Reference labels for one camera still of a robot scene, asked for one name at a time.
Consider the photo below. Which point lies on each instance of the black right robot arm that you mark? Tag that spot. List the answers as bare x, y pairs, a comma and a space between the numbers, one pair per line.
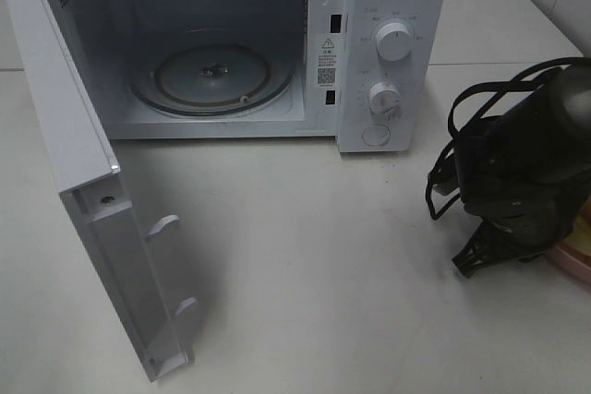
559, 107

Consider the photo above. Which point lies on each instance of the toast sandwich with cheese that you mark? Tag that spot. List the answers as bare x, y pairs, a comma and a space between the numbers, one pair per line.
580, 237

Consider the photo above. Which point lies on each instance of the upper white power knob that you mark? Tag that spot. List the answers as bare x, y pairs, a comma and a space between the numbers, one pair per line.
394, 39

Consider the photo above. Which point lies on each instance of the white microwave oven body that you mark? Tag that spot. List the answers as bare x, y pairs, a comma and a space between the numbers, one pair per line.
328, 95

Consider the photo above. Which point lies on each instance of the pink round plate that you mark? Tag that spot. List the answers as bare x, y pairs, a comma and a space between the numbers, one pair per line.
571, 261

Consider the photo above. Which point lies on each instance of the glass microwave turntable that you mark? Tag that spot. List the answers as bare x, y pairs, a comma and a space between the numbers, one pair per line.
207, 73

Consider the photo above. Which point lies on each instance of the white microwave door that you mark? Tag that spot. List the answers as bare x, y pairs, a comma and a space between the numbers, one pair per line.
91, 186

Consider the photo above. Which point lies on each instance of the round white door button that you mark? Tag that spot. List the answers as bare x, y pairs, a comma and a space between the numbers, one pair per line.
376, 135

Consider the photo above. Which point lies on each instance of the white timer knob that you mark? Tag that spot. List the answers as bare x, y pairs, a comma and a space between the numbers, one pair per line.
384, 98

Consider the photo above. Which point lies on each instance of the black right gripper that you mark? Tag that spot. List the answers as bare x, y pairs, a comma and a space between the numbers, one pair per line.
527, 193

